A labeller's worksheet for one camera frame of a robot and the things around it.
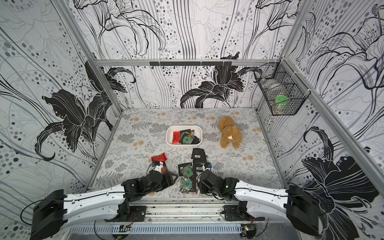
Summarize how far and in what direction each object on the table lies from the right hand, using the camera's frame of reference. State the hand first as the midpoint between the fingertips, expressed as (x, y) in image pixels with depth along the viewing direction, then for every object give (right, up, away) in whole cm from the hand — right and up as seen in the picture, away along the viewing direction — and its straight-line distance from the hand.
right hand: (200, 184), depth 81 cm
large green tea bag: (-7, +5, +5) cm, 11 cm away
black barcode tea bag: (-3, +22, +17) cm, 28 cm away
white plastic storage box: (-1, +28, +22) cm, 35 cm away
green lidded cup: (+44, +44, -1) cm, 63 cm away
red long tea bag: (-16, +24, +21) cm, 36 cm away
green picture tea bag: (-8, +23, +17) cm, 30 cm away
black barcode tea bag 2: (0, +13, +12) cm, 18 cm away
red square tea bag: (-24, +13, +10) cm, 29 cm away
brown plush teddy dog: (+18, +28, +8) cm, 35 cm away
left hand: (-13, +2, -1) cm, 13 cm away
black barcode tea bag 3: (-1, +7, +7) cm, 10 cm away
